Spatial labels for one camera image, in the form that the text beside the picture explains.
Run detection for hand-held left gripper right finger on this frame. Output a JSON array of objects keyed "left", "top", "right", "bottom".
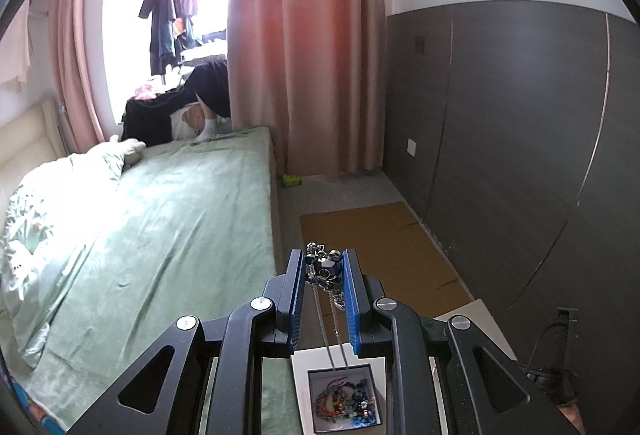
[{"left": 342, "top": 248, "right": 587, "bottom": 435}]

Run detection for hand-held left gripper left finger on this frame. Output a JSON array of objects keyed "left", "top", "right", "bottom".
[{"left": 65, "top": 250, "right": 308, "bottom": 435}]

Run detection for silver chain beaded necklace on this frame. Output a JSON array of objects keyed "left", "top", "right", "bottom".
[{"left": 304, "top": 242, "right": 352, "bottom": 374}]

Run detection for black square gift box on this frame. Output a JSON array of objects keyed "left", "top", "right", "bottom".
[{"left": 305, "top": 363, "right": 387, "bottom": 429}]

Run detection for pile of beaded bracelets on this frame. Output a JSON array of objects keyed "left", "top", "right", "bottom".
[{"left": 312, "top": 376, "right": 379, "bottom": 424}]

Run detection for flattened brown cardboard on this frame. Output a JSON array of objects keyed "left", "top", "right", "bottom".
[{"left": 298, "top": 200, "right": 474, "bottom": 317}]

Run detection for small white table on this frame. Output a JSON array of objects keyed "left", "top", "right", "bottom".
[{"left": 291, "top": 298, "right": 519, "bottom": 435}]

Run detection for bed with green sheet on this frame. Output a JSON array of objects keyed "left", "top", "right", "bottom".
[{"left": 0, "top": 125, "right": 282, "bottom": 433}]

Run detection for pile of dark clothes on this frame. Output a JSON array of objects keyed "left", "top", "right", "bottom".
[{"left": 121, "top": 59, "right": 234, "bottom": 146}]

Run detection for pale green floral duvet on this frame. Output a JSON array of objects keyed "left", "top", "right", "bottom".
[{"left": 0, "top": 137, "right": 147, "bottom": 368}]

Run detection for wide pink curtain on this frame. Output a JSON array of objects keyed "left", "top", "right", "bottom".
[{"left": 227, "top": 0, "right": 388, "bottom": 180}]

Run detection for blue printed cloth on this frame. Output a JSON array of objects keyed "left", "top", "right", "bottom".
[{"left": 0, "top": 355, "right": 68, "bottom": 433}]

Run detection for cream padded headboard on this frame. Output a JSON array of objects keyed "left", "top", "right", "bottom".
[{"left": 0, "top": 95, "right": 70, "bottom": 216}]

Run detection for dark hanging clothes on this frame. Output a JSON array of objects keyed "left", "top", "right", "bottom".
[{"left": 138, "top": 0, "right": 201, "bottom": 76}]

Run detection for narrow pink curtain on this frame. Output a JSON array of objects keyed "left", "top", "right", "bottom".
[{"left": 47, "top": 0, "right": 112, "bottom": 156}]

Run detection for cream hanging cloth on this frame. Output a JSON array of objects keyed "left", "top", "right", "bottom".
[{"left": 0, "top": 9, "right": 32, "bottom": 86}]

